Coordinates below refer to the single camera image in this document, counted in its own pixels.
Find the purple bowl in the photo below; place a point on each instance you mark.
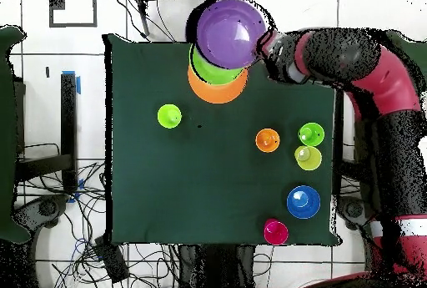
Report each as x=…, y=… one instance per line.
x=230, y=34

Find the light green bowl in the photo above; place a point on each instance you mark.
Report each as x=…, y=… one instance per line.
x=210, y=74

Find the large orange bowl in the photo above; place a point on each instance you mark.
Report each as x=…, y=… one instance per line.
x=217, y=94

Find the orange cup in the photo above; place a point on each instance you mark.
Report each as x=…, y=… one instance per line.
x=267, y=140

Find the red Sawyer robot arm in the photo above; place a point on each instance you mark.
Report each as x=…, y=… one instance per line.
x=383, y=87

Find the lime green cup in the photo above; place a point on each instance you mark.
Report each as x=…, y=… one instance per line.
x=169, y=116

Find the yellow cup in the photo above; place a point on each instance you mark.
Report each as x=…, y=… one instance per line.
x=312, y=162

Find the blue bowl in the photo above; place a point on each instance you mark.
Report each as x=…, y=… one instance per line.
x=303, y=203

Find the dark green table cloth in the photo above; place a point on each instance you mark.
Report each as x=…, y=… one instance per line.
x=150, y=167

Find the dark office chair base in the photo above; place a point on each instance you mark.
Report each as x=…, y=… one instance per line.
x=46, y=208
x=354, y=209

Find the red cup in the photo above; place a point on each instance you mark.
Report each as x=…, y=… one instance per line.
x=276, y=232

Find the blue tape strip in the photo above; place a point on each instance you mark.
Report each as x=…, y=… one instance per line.
x=78, y=86
x=81, y=184

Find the black metal stand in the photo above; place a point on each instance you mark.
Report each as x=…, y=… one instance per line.
x=68, y=117

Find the small black object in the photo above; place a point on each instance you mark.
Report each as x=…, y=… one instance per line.
x=47, y=72

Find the black square frame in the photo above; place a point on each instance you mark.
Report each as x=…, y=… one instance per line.
x=56, y=1

